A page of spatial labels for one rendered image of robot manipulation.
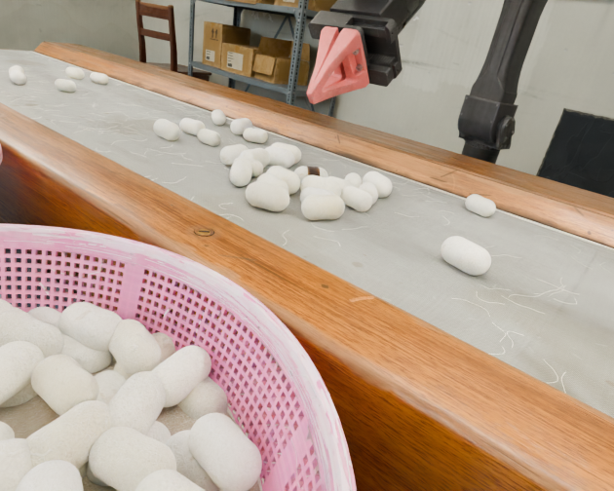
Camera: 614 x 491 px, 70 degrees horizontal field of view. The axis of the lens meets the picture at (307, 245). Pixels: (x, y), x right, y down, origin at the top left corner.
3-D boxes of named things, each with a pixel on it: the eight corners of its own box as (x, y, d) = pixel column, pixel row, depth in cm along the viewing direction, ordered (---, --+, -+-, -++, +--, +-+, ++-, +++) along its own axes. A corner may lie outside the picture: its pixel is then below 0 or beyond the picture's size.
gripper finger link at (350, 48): (319, 76, 43) (369, 18, 46) (266, 64, 47) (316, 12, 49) (335, 128, 48) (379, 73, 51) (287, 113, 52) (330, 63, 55)
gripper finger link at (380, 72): (338, 80, 42) (389, 20, 44) (283, 68, 45) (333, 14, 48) (353, 132, 47) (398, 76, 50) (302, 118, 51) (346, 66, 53)
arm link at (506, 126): (508, 116, 71) (524, 117, 75) (462, 105, 77) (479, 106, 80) (494, 154, 74) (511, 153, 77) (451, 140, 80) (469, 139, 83)
